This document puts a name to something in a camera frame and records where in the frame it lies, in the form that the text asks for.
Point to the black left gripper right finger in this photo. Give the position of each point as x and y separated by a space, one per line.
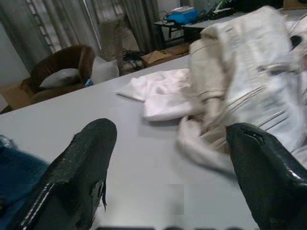
268 182

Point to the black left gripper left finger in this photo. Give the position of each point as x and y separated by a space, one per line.
72 172

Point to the blue denim jacket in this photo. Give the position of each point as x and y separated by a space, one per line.
16 172

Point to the beige white jacket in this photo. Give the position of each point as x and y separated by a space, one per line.
251 72

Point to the brown cardboard box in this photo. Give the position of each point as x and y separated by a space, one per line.
14 95

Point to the grey cushion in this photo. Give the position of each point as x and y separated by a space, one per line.
60 76

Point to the white pillow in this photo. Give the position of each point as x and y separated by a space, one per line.
104 70

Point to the brown armchair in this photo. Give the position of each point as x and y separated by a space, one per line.
72 54

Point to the white cotton garment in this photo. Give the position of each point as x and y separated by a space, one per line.
163 93

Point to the beige draped cloth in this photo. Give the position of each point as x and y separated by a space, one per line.
112 36

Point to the grey sheer curtain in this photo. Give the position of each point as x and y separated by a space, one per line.
72 19

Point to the grey desk black legs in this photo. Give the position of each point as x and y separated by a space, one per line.
204 24

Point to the blue plastic case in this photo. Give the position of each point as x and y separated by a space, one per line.
182 16

